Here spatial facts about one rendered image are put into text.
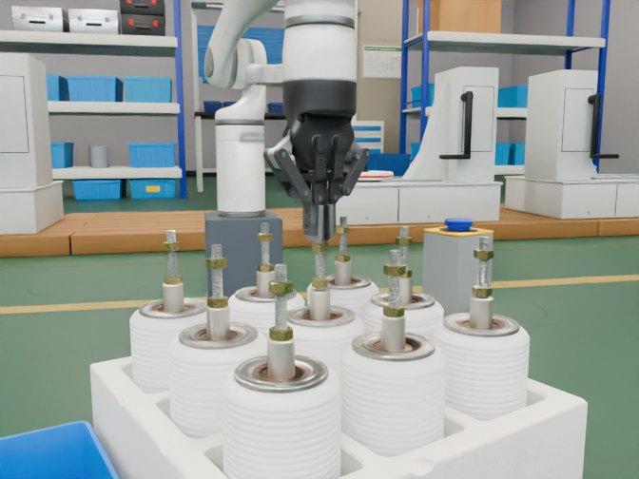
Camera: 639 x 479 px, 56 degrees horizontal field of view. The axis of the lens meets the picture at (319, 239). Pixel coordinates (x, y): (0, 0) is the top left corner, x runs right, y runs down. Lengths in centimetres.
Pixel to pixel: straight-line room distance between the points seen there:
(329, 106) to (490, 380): 30
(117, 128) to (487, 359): 857
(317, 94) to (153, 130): 842
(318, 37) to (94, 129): 851
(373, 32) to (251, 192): 609
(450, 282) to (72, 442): 51
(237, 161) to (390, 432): 71
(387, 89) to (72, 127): 442
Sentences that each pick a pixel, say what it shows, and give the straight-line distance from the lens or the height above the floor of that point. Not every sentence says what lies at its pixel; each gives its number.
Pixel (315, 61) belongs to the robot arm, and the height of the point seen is 51.
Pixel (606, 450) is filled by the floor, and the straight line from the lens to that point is 100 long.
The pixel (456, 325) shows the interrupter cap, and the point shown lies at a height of 25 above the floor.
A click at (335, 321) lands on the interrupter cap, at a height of 25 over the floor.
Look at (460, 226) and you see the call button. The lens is 86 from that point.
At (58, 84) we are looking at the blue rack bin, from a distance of 540.
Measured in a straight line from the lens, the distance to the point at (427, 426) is 55.
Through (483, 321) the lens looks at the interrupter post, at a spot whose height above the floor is 26.
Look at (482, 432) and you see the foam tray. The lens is 58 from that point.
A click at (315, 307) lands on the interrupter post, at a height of 26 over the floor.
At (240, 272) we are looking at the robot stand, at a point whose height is 20.
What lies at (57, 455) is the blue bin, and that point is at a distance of 78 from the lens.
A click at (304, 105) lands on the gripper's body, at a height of 47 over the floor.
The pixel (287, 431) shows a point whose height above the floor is 23.
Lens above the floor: 43
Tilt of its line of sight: 9 degrees down
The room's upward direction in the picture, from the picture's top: straight up
